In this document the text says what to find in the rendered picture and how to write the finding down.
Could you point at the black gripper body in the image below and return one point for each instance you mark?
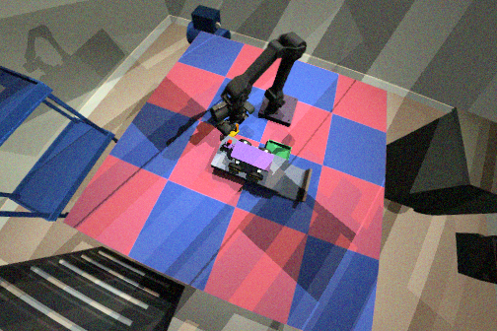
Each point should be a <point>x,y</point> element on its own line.
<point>226,127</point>

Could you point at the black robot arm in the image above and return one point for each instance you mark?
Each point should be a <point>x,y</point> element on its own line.
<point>289,47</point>

